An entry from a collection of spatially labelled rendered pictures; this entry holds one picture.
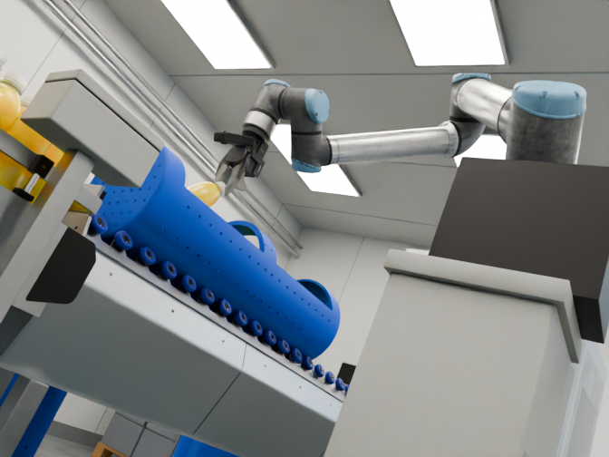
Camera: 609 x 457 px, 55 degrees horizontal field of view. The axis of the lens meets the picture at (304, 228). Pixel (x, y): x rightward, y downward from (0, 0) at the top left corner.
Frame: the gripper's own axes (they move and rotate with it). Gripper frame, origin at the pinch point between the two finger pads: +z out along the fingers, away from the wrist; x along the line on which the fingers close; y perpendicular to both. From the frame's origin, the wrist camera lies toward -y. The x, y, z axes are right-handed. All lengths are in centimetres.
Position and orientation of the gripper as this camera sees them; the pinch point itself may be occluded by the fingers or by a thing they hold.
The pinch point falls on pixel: (220, 189)
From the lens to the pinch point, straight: 160.3
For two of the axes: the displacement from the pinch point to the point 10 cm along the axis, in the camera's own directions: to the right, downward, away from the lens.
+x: -7.7, -1.1, 6.3
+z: -3.8, 8.6, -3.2
